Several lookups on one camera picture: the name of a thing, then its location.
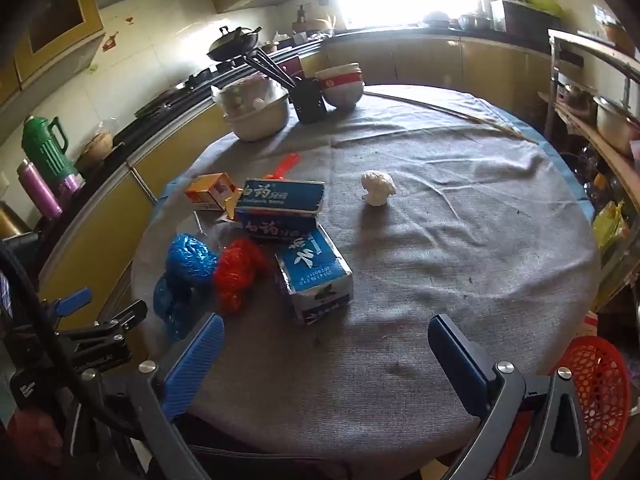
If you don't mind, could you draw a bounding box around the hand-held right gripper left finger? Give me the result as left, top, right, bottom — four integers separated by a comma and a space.
67, 312, 226, 480

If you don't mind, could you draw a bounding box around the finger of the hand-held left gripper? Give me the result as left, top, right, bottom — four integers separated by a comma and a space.
44, 287, 94, 317
54, 301, 149, 368

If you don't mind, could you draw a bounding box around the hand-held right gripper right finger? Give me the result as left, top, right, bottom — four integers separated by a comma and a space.
427, 314, 596, 480

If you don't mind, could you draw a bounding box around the red plastic bag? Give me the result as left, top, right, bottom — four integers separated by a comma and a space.
212, 237, 273, 316

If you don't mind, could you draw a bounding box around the blue plastic bag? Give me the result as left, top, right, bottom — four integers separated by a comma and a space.
152, 232, 221, 343

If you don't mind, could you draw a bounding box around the large blue carton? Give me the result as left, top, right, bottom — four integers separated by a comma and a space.
274, 225, 354, 326

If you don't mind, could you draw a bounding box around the red plastic mesh basket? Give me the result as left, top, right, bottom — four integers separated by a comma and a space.
492, 336, 632, 480

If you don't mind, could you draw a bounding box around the blue toothpaste box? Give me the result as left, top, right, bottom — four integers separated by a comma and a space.
235, 210, 318, 243
235, 178, 326, 216

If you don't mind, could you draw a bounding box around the small orange box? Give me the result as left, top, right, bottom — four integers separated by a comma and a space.
185, 172, 238, 211

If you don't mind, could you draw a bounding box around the white tissue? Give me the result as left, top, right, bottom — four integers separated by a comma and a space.
361, 170, 397, 207

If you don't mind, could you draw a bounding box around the red foil wrapper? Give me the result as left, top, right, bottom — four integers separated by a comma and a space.
265, 154, 303, 181

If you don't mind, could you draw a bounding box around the person's left forearm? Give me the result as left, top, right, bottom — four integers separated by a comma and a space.
7, 409, 63, 467

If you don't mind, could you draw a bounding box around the gold electric kettle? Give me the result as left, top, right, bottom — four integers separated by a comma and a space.
0, 202, 31, 241

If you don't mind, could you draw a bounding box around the round table grey cloth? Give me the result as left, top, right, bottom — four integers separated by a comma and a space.
131, 84, 601, 466

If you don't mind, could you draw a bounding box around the purple thermos bottle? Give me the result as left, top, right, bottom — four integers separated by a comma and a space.
16, 159, 63, 218

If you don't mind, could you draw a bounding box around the green thermos jug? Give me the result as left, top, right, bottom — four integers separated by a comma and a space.
21, 115, 76, 186

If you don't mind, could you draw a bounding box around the small woven basket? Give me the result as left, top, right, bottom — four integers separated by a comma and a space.
80, 131, 118, 166

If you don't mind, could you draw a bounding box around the yellow plastic bag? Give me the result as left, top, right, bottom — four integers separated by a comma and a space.
592, 200, 628, 251

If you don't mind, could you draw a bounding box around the blue table cover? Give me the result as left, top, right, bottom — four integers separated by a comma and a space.
152, 107, 596, 218

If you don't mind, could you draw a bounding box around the metal basin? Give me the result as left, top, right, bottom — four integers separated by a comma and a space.
222, 95, 291, 142

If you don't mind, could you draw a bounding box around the black gas stove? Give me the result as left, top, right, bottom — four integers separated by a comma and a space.
135, 57, 251, 116

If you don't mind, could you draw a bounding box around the long thin wooden stick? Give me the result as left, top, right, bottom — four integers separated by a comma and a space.
362, 91, 538, 143

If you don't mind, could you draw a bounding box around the plastic wrapped white bowl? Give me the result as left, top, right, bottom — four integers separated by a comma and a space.
212, 79, 288, 116

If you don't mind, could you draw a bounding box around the black chopstick holder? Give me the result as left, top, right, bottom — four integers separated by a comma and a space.
290, 76, 328, 124

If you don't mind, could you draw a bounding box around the steel cooking pot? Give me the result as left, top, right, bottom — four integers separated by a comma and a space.
595, 95, 640, 156

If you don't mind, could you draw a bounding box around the small dark pot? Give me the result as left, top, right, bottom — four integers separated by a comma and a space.
562, 85, 596, 113

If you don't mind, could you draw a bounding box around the red white bowl stack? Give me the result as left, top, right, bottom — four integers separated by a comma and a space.
315, 62, 364, 110

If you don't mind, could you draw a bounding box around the black wok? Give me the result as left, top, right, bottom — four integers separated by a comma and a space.
207, 25, 263, 61

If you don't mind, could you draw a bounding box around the metal storage shelf rack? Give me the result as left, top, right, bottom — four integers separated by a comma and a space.
537, 27, 640, 201

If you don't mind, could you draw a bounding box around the dark microwave oven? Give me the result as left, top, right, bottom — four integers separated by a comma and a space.
490, 0, 561, 43

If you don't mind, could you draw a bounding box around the green plastic basin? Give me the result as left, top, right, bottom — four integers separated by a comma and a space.
520, 0, 563, 17

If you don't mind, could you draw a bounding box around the yellow glass door wall cabinet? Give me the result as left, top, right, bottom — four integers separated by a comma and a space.
0, 0, 106, 106

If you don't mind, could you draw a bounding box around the metal wire dish rack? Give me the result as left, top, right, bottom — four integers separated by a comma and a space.
565, 42, 640, 311

